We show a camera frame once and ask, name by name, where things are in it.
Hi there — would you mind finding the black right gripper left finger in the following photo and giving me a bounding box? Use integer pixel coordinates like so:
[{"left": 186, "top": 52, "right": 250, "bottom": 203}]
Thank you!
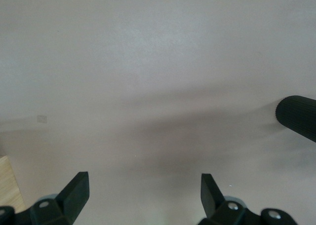
[{"left": 0, "top": 172, "right": 89, "bottom": 225}]

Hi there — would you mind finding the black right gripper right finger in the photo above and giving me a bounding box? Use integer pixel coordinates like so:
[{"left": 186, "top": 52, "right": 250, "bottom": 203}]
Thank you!
[{"left": 197, "top": 173, "right": 301, "bottom": 225}]

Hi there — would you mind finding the black ribbed vase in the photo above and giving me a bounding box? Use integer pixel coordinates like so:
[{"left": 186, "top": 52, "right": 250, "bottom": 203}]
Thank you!
[{"left": 275, "top": 95, "right": 316, "bottom": 144}]

